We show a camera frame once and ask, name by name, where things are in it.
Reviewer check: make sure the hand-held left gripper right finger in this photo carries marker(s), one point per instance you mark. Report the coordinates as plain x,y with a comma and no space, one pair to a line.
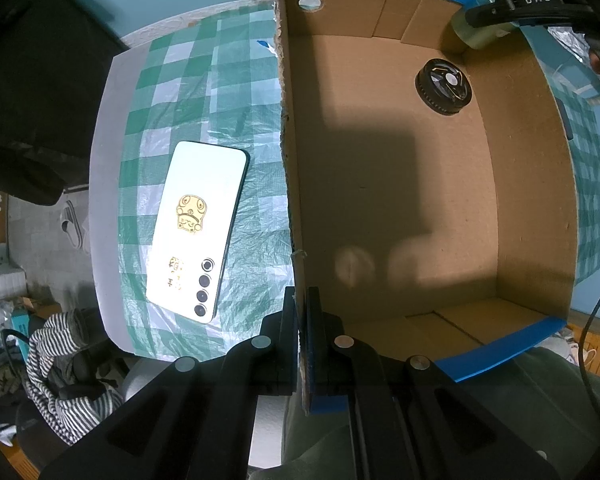
314,345

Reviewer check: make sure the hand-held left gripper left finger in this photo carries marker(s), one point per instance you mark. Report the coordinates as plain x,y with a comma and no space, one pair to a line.
290,345

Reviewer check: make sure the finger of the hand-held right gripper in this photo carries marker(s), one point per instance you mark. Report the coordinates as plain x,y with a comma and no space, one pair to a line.
485,12

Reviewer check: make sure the cardboard box blue edges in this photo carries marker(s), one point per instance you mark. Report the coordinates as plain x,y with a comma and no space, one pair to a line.
380,170

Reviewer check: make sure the clear plastic bag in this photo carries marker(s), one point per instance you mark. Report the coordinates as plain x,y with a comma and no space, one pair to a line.
570,45

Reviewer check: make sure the black round fan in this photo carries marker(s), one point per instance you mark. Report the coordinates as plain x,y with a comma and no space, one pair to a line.
442,87

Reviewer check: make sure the white smartphone with gold sticker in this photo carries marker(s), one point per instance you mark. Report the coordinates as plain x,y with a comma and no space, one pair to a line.
200,180

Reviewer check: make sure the striped cloth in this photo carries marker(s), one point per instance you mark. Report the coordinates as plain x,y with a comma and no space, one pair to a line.
55,355

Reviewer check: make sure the white slipper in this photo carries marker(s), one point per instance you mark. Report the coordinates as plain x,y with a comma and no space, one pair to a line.
72,225

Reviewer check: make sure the green white checkered tablecloth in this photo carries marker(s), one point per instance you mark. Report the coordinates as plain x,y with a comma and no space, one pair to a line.
205,85

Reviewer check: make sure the blue white carton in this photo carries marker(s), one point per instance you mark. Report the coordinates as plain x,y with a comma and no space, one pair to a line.
16,321

